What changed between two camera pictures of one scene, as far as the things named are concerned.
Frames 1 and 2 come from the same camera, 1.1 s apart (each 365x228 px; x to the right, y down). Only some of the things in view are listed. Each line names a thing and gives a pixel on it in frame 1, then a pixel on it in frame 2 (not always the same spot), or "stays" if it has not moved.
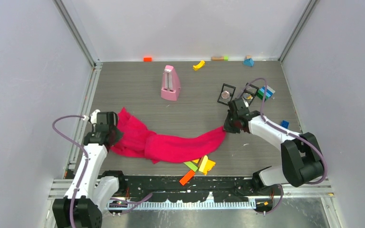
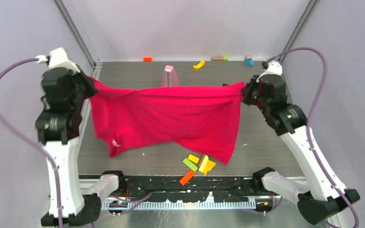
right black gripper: (226, 127) → (247, 90)
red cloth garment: (138, 140) → (205, 116)
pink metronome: (170, 86) stays
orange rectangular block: (187, 177) stays
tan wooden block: (217, 58) stays
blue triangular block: (248, 61) stays
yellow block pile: (206, 165) stays
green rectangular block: (191, 166) stays
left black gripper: (118, 136) → (91, 89)
